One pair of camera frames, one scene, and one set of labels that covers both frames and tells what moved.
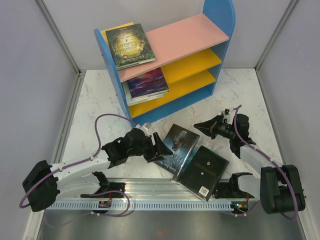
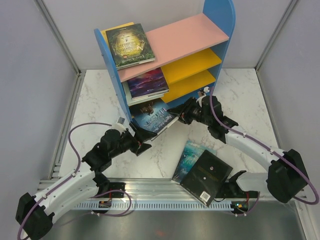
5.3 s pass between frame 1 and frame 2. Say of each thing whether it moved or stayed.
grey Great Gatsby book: stayed
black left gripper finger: moved
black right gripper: moved
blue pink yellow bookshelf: stayed
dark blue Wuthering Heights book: moved
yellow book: stayed
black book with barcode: moved
